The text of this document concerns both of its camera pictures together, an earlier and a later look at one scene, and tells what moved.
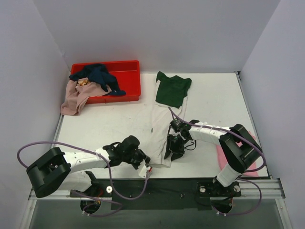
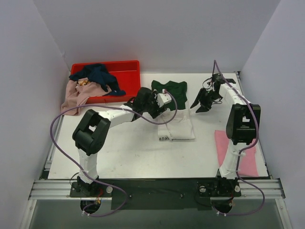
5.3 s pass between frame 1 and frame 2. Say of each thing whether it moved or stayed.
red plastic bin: stayed
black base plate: stayed
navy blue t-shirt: stayed
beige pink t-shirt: stayed
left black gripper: moved
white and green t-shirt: moved
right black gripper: moved
